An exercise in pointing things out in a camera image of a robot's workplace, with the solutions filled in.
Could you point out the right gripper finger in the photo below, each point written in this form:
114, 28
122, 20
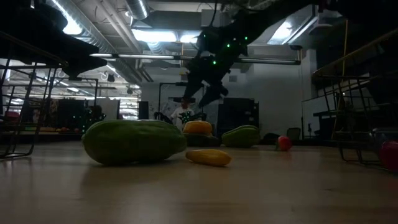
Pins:
214, 93
193, 85

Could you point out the yellow bell pepper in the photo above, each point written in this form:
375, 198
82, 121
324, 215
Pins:
198, 127

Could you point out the green ridged bell pepper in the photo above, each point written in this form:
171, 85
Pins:
241, 137

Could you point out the large green cucumber toy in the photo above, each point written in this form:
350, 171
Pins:
130, 143

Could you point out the red bell pepper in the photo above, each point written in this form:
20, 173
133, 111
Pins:
390, 155

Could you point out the black neighbouring robot arm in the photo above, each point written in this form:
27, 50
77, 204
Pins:
194, 117

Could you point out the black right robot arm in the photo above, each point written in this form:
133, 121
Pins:
280, 14

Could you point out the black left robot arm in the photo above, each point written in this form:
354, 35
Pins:
37, 37

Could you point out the black cabinet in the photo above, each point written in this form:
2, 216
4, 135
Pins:
237, 113

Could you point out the person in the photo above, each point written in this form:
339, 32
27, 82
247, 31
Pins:
182, 115

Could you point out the ceiling light panel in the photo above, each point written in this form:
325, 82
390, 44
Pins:
188, 38
154, 35

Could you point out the long horizontal metal bar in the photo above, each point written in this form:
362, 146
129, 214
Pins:
149, 57

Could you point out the black speaker box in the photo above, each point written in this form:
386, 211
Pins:
143, 110

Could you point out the small yellow corn cob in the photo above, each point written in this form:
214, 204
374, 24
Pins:
208, 157

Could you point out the small red tomato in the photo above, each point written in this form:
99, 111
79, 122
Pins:
284, 143

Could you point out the black office chair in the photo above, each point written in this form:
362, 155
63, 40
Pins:
293, 133

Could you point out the white cabinet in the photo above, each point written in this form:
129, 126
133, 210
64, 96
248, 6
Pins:
109, 109

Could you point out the whiteboard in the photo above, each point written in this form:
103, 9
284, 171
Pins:
317, 109

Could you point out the black metal gantry frame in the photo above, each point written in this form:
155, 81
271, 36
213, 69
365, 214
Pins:
161, 93
90, 80

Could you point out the ribbed silver ceiling duct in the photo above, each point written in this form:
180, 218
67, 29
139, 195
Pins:
93, 34

